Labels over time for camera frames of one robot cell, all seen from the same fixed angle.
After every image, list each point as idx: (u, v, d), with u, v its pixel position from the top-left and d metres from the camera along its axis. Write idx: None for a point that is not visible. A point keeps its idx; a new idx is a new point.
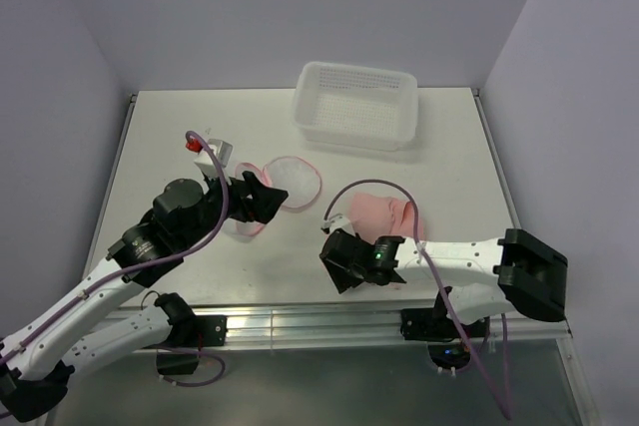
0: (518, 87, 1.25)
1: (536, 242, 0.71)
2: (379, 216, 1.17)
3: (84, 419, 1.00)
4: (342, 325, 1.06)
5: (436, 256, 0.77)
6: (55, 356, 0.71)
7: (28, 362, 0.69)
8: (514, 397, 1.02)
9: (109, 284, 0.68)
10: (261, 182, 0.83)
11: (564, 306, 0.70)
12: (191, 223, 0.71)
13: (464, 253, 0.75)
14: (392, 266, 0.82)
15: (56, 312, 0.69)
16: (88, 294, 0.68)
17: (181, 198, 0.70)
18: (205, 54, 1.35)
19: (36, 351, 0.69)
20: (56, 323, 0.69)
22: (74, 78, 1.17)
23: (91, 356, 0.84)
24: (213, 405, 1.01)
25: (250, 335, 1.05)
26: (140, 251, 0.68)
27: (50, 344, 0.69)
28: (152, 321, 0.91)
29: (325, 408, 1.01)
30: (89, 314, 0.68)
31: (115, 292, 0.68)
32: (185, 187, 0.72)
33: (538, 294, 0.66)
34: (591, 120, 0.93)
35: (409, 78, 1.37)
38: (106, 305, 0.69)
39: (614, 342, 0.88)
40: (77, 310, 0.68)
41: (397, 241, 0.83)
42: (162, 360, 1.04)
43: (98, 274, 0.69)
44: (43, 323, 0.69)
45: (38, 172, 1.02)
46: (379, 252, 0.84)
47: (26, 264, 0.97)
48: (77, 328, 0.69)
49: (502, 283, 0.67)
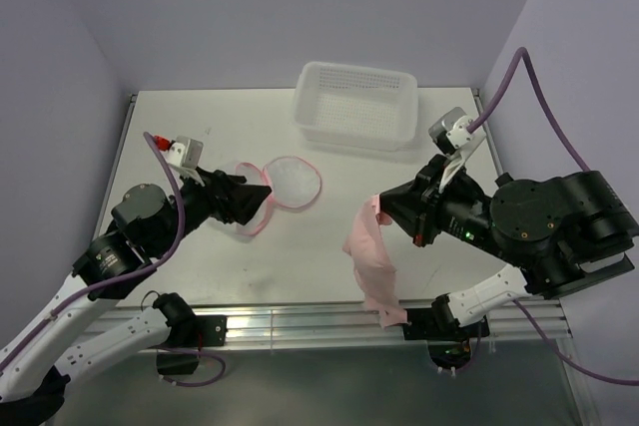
0: (518, 88, 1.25)
1: None
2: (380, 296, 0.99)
3: (85, 417, 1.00)
4: (342, 325, 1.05)
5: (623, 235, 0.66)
6: (35, 376, 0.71)
7: (7, 386, 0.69)
8: (513, 396, 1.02)
9: (75, 304, 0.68)
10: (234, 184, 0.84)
11: None
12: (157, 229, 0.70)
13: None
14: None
15: (28, 335, 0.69)
16: (55, 315, 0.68)
17: (143, 207, 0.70)
18: (206, 54, 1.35)
19: (13, 374, 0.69)
20: (29, 345, 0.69)
22: (72, 78, 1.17)
23: (87, 363, 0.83)
24: (214, 405, 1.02)
25: (250, 336, 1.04)
26: (104, 263, 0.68)
27: (25, 366, 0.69)
28: (149, 323, 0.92)
29: (325, 408, 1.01)
30: (60, 335, 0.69)
31: (84, 309, 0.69)
32: (145, 194, 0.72)
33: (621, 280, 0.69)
34: (591, 120, 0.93)
35: (409, 78, 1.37)
38: (79, 322, 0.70)
39: (616, 343, 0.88)
40: (47, 331, 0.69)
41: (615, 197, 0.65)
42: (162, 360, 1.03)
43: (66, 292, 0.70)
44: (16, 345, 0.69)
45: (37, 173, 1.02)
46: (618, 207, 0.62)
47: (26, 265, 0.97)
48: (51, 348, 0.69)
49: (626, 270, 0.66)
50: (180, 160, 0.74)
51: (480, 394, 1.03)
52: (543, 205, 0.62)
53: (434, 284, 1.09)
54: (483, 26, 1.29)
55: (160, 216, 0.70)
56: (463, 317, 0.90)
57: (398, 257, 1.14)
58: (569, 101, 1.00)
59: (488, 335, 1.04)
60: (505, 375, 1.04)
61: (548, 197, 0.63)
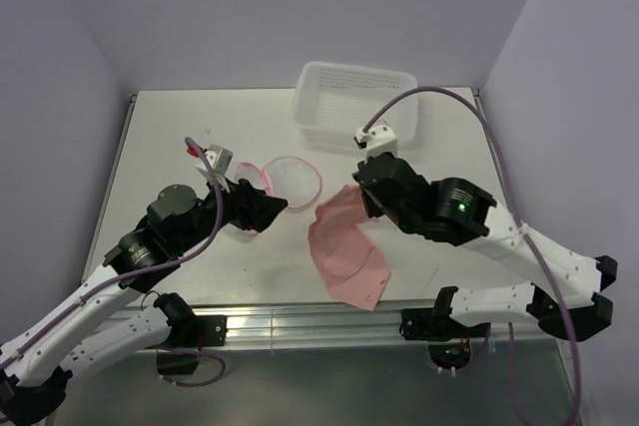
0: (518, 87, 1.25)
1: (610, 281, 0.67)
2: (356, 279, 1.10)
3: (84, 417, 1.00)
4: (341, 325, 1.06)
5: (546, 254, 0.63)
6: (52, 362, 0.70)
7: (26, 369, 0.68)
8: (513, 396, 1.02)
9: (106, 290, 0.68)
10: (257, 192, 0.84)
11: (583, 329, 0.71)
12: (187, 225, 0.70)
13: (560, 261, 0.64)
14: (479, 232, 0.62)
15: (53, 319, 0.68)
16: (85, 300, 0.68)
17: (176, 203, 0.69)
18: (206, 54, 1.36)
19: (34, 357, 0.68)
20: (53, 329, 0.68)
22: (72, 77, 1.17)
23: (90, 359, 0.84)
24: (214, 405, 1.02)
25: (250, 336, 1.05)
26: (135, 257, 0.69)
27: (46, 350, 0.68)
28: (151, 321, 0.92)
29: (324, 408, 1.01)
30: (84, 322, 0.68)
31: (112, 298, 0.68)
32: (180, 193, 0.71)
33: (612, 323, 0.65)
34: (591, 120, 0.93)
35: (409, 78, 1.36)
38: (104, 310, 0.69)
39: (615, 343, 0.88)
40: (74, 317, 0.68)
41: (486, 203, 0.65)
42: (162, 360, 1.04)
43: (96, 279, 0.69)
44: (41, 329, 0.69)
45: (37, 173, 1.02)
46: (464, 206, 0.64)
47: (26, 265, 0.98)
48: (72, 335, 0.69)
49: (597, 313, 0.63)
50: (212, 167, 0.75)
51: (480, 394, 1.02)
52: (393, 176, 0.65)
53: (435, 284, 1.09)
54: (483, 26, 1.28)
55: (190, 215, 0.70)
56: (458, 312, 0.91)
57: (398, 257, 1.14)
58: (569, 100, 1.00)
59: (490, 337, 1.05)
60: (505, 375, 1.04)
61: (409, 175, 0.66)
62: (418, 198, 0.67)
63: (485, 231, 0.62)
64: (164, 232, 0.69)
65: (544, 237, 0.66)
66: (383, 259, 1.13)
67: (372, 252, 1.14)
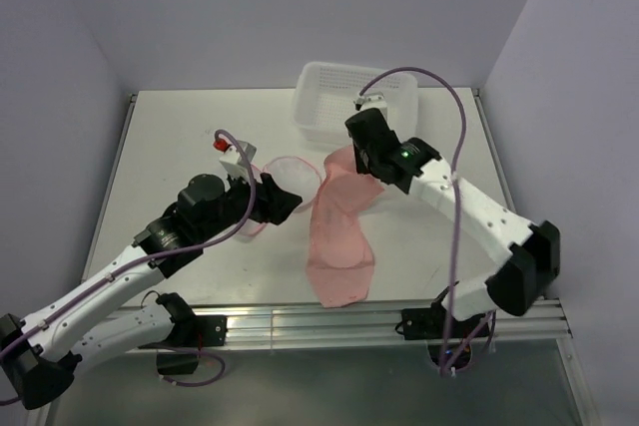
0: (517, 87, 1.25)
1: (556, 250, 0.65)
2: (339, 278, 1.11)
3: (84, 417, 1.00)
4: (342, 325, 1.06)
5: (468, 201, 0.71)
6: (73, 337, 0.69)
7: (50, 341, 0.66)
8: (512, 396, 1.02)
9: (136, 267, 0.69)
10: (278, 187, 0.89)
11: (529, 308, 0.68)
12: (214, 214, 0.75)
13: (488, 213, 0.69)
14: (413, 174, 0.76)
15: (82, 292, 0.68)
16: (115, 276, 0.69)
17: (207, 190, 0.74)
18: (206, 54, 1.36)
19: (59, 329, 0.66)
20: (82, 301, 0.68)
22: (73, 78, 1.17)
23: (97, 346, 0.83)
24: (213, 405, 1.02)
25: (250, 336, 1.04)
26: (164, 241, 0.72)
27: (74, 322, 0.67)
28: (155, 317, 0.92)
29: (325, 408, 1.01)
30: (113, 297, 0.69)
31: (141, 276, 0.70)
32: (208, 182, 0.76)
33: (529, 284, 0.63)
34: (591, 120, 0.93)
35: (409, 78, 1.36)
38: (131, 288, 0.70)
39: (615, 343, 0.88)
40: (103, 291, 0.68)
41: (431, 157, 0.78)
42: (162, 360, 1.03)
43: (125, 256, 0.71)
44: (69, 300, 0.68)
45: (38, 173, 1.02)
46: (408, 154, 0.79)
47: (27, 264, 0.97)
48: (99, 309, 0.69)
49: (510, 261, 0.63)
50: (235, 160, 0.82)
51: (480, 394, 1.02)
52: (366, 124, 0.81)
53: (434, 284, 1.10)
54: (483, 26, 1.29)
55: (217, 203, 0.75)
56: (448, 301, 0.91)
57: (397, 257, 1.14)
58: (570, 100, 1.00)
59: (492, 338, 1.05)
60: (504, 375, 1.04)
61: (380, 124, 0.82)
62: (383, 143, 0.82)
63: (417, 174, 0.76)
64: (193, 218, 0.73)
65: (486, 197, 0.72)
66: (370, 280, 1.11)
67: (363, 268, 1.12)
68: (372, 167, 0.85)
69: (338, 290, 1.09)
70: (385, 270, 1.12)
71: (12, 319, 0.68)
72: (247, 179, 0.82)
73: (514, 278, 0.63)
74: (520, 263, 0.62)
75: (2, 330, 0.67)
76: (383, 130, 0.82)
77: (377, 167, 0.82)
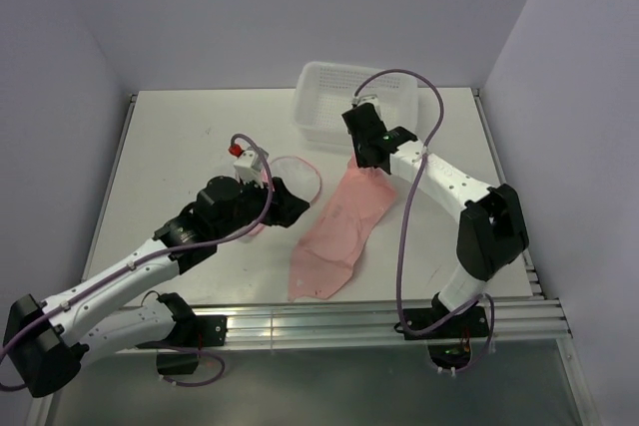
0: (517, 88, 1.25)
1: (516, 212, 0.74)
2: (320, 268, 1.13)
3: (84, 416, 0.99)
4: (342, 326, 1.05)
5: (434, 171, 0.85)
6: (89, 324, 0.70)
7: (71, 322, 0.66)
8: (513, 396, 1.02)
9: (157, 258, 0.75)
10: (288, 190, 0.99)
11: (492, 269, 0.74)
12: (228, 215, 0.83)
13: (451, 179, 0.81)
14: (390, 151, 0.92)
15: (104, 278, 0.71)
16: (138, 264, 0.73)
17: (222, 192, 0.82)
18: (206, 55, 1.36)
19: (81, 311, 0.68)
20: (104, 286, 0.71)
22: (74, 78, 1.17)
23: (103, 338, 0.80)
24: (213, 405, 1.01)
25: (250, 336, 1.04)
26: (181, 237, 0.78)
27: (95, 306, 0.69)
28: (157, 313, 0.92)
29: (326, 407, 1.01)
30: (133, 285, 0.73)
31: (160, 267, 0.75)
32: (225, 184, 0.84)
33: (485, 235, 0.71)
34: (591, 120, 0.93)
35: (409, 78, 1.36)
38: (149, 278, 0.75)
39: (614, 342, 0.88)
40: (125, 278, 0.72)
41: (407, 138, 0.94)
42: (163, 360, 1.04)
43: (145, 249, 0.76)
44: (92, 285, 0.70)
45: (39, 174, 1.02)
46: (389, 137, 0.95)
47: (27, 264, 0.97)
48: (119, 296, 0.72)
49: (463, 212, 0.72)
50: (249, 163, 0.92)
51: (481, 395, 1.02)
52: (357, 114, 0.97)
53: (434, 284, 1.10)
54: (483, 26, 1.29)
55: (233, 204, 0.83)
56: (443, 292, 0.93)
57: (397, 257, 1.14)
58: (569, 100, 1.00)
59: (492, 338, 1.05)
60: (505, 375, 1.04)
61: (369, 115, 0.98)
62: (371, 130, 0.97)
63: (393, 152, 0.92)
64: (210, 216, 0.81)
65: (453, 168, 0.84)
66: (342, 283, 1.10)
67: (340, 269, 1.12)
68: (361, 151, 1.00)
69: (318, 281, 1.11)
70: (384, 271, 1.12)
71: (33, 299, 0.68)
72: (259, 183, 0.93)
73: (469, 228, 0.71)
74: (470, 213, 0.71)
75: (21, 309, 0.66)
76: (372, 120, 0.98)
77: (364, 150, 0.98)
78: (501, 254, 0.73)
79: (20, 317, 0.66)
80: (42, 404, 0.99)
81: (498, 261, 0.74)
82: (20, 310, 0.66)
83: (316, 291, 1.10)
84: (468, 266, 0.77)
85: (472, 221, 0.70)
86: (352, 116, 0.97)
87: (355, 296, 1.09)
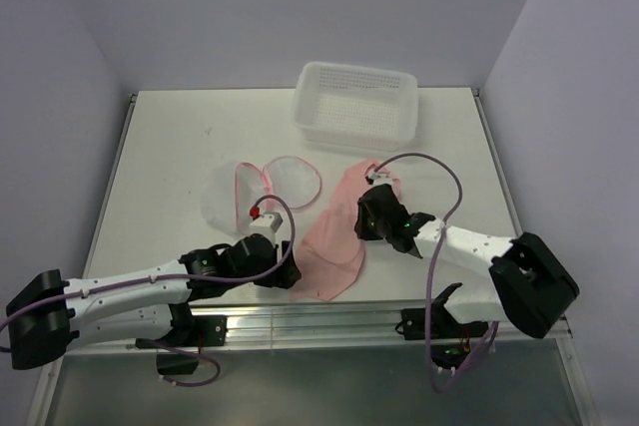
0: (517, 89, 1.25)
1: (547, 255, 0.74)
2: (324, 271, 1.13)
3: (84, 415, 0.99)
4: (341, 325, 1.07)
5: (453, 236, 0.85)
6: (94, 318, 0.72)
7: (83, 310, 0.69)
8: (514, 396, 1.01)
9: (176, 281, 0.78)
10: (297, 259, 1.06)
11: (550, 323, 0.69)
12: (253, 271, 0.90)
13: (473, 242, 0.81)
14: (414, 235, 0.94)
15: (125, 280, 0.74)
16: (158, 280, 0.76)
17: (259, 246, 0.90)
18: (205, 55, 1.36)
19: (94, 304, 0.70)
20: (123, 289, 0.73)
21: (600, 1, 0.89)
22: (73, 78, 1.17)
23: (96, 328, 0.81)
24: (213, 405, 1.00)
25: (250, 336, 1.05)
26: (202, 270, 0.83)
27: (108, 303, 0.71)
28: (157, 314, 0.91)
29: (325, 408, 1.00)
30: (147, 297, 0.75)
31: (175, 290, 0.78)
32: (259, 239, 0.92)
33: (524, 287, 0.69)
34: (591, 121, 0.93)
35: (409, 78, 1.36)
38: (161, 296, 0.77)
39: (615, 342, 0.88)
40: (144, 287, 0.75)
41: (425, 218, 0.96)
42: (162, 360, 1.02)
43: (168, 269, 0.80)
44: (114, 282, 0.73)
45: (39, 174, 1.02)
46: (409, 222, 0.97)
47: (26, 263, 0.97)
48: (132, 302, 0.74)
49: (492, 269, 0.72)
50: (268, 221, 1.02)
51: (482, 394, 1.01)
52: (381, 201, 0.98)
53: (434, 283, 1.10)
54: (483, 26, 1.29)
55: (259, 259, 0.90)
56: (451, 303, 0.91)
57: (396, 258, 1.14)
58: (570, 100, 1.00)
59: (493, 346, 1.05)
60: (506, 375, 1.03)
61: (393, 200, 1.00)
62: (394, 215, 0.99)
63: (416, 234, 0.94)
64: (237, 263, 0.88)
65: (471, 232, 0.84)
66: (348, 286, 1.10)
67: (344, 273, 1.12)
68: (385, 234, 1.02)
69: (319, 283, 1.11)
70: (385, 271, 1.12)
71: (57, 275, 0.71)
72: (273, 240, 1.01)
73: (503, 285, 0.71)
74: (500, 268, 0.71)
75: (44, 282, 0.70)
76: (393, 204, 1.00)
77: (391, 237, 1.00)
78: (551, 307, 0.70)
79: (41, 288, 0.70)
80: (42, 403, 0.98)
81: (551, 316, 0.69)
82: (45, 281, 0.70)
83: (317, 292, 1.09)
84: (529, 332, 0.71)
85: (502, 276, 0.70)
86: (375, 203, 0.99)
87: (356, 296, 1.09)
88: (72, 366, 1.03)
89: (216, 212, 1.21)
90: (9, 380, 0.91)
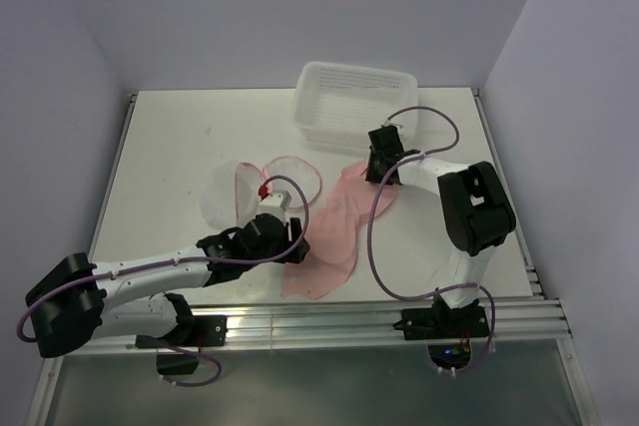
0: (517, 89, 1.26)
1: (497, 185, 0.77)
2: (317, 271, 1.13)
3: (84, 416, 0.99)
4: (342, 326, 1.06)
5: (425, 161, 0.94)
6: (121, 300, 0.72)
7: (114, 291, 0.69)
8: (514, 396, 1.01)
9: (197, 261, 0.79)
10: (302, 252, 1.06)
11: (478, 237, 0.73)
12: (264, 250, 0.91)
13: (437, 165, 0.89)
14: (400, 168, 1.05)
15: (151, 262, 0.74)
16: (180, 261, 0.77)
17: (268, 226, 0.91)
18: (206, 56, 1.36)
19: (124, 286, 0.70)
20: (149, 271, 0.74)
21: (600, 1, 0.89)
22: (74, 78, 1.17)
23: (115, 318, 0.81)
24: (213, 405, 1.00)
25: (250, 336, 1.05)
26: (219, 253, 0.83)
27: (137, 284, 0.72)
28: (164, 309, 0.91)
29: (326, 407, 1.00)
30: (171, 278, 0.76)
31: (197, 272, 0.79)
32: (271, 221, 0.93)
33: (459, 197, 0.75)
34: (591, 119, 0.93)
35: (409, 78, 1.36)
38: (182, 278, 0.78)
39: (614, 341, 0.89)
40: (169, 269, 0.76)
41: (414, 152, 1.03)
42: (163, 360, 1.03)
43: (188, 251, 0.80)
44: (141, 264, 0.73)
45: (39, 174, 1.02)
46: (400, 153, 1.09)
47: (27, 262, 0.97)
48: (157, 284, 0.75)
49: (439, 179, 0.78)
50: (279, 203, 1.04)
51: (482, 394, 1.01)
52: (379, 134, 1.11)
53: (434, 283, 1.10)
54: (483, 27, 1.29)
55: (271, 238, 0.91)
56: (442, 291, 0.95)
57: (397, 259, 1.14)
58: (569, 99, 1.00)
59: (492, 345, 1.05)
60: (506, 375, 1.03)
61: (392, 134, 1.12)
62: (391, 148, 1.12)
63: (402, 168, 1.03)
64: (252, 244, 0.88)
65: (441, 162, 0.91)
66: (339, 286, 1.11)
67: (337, 272, 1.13)
68: (379, 164, 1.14)
69: (313, 285, 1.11)
70: (384, 270, 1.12)
71: (84, 257, 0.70)
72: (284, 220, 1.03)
73: (445, 192, 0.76)
74: (444, 178, 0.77)
75: (70, 265, 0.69)
76: (393, 140, 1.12)
77: (384, 166, 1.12)
78: (483, 225, 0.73)
79: (68, 269, 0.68)
80: (42, 403, 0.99)
81: (480, 231, 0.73)
82: (72, 263, 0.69)
83: (307, 290, 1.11)
84: (461, 244, 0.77)
85: (444, 182, 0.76)
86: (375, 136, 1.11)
87: (354, 296, 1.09)
88: (72, 366, 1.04)
89: (216, 212, 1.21)
90: (8, 380, 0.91)
